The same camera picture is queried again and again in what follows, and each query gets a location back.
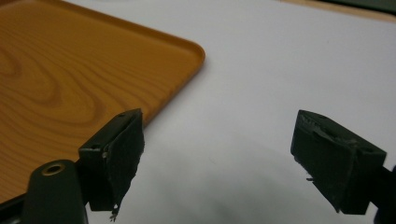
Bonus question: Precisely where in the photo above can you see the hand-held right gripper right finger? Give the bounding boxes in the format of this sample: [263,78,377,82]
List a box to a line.
[290,109,388,216]

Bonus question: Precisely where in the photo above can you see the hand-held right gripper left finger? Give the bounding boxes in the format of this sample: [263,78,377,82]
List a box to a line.
[77,107,146,222]

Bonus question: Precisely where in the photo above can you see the wood-grain orange tray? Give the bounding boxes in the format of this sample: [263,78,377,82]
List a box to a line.
[0,0,206,204]

